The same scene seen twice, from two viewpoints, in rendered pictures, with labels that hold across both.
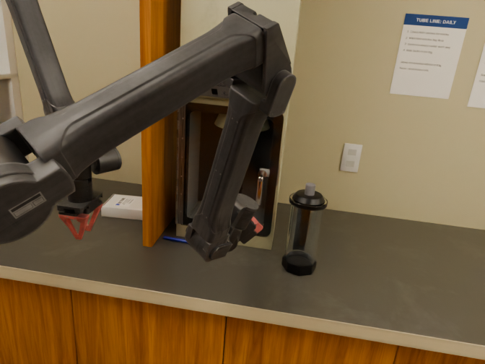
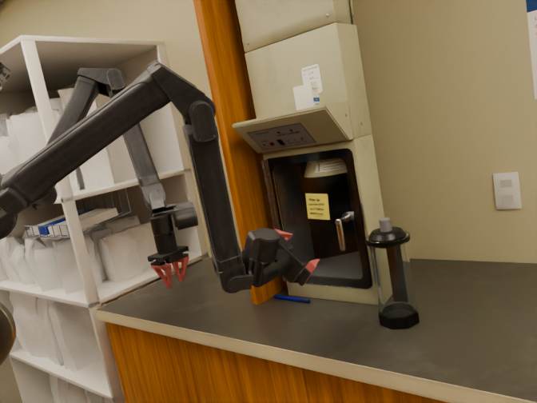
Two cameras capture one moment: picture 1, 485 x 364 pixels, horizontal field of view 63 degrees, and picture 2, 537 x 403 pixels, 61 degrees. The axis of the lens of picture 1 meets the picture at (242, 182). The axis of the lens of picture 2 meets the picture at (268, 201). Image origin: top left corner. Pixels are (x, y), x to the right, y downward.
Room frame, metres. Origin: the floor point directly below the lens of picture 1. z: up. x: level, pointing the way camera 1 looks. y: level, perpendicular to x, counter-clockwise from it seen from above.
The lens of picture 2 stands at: (-0.03, -0.56, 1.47)
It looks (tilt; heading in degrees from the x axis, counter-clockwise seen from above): 9 degrees down; 33
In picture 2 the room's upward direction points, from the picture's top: 10 degrees counter-clockwise
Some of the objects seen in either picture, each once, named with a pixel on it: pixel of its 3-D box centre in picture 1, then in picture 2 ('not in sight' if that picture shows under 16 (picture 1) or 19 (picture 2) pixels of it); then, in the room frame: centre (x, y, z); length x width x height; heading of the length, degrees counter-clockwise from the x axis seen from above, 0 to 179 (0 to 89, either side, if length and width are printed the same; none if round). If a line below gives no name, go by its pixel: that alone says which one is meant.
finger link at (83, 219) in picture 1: (80, 219); (169, 270); (0.84, 0.38, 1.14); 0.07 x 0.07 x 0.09; 83
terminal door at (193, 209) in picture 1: (226, 172); (316, 221); (1.13, 0.05, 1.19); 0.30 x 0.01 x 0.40; 82
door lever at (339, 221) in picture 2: (260, 188); (344, 232); (1.09, -0.05, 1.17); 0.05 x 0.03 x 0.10; 172
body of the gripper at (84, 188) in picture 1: (79, 191); (166, 245); (0.85, 0.38, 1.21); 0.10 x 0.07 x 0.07; 173
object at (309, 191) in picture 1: (309, 194); (386, 231); (1.03, -0.19, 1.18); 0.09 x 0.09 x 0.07
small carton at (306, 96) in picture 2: not in sight; (306, 97); (1.07, -0.02, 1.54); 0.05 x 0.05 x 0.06; 6
